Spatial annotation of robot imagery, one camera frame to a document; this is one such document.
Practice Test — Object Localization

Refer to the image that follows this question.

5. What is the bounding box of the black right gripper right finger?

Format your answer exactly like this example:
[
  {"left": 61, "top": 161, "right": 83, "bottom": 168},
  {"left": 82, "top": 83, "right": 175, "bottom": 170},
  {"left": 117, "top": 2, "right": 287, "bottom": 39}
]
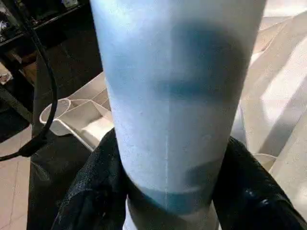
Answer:
[{"left": 213, "top": 136, "right": 307, "bottom": 230}]

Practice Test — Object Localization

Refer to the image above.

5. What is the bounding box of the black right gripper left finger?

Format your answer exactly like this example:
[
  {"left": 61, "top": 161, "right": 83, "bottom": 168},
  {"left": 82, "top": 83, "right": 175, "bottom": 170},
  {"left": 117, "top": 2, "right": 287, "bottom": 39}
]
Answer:
[{"left": 54, "top": 130, "right": 129, "bottom": 230}]

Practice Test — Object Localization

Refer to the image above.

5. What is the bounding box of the white plastic table top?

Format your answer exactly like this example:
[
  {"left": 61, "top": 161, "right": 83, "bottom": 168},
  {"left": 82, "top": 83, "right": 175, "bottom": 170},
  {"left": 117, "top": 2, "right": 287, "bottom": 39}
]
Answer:
[{"left": 39, "top": 9, "right": 307, "bottom": 192}]

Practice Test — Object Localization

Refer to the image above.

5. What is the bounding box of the white plastic table leg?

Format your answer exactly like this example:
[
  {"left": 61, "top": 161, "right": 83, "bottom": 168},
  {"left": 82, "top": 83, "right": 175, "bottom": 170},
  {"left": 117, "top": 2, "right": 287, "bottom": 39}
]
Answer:
[{"left": 90, "top": 0, "right": 268, "bottom": 230}]

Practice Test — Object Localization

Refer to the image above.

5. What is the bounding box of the black shelf rack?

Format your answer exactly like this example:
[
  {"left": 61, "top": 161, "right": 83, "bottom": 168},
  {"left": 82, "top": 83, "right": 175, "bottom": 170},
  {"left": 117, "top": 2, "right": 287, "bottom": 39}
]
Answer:
[{"left": 0, "top": 0, "right": 92, "bottom": 125}]

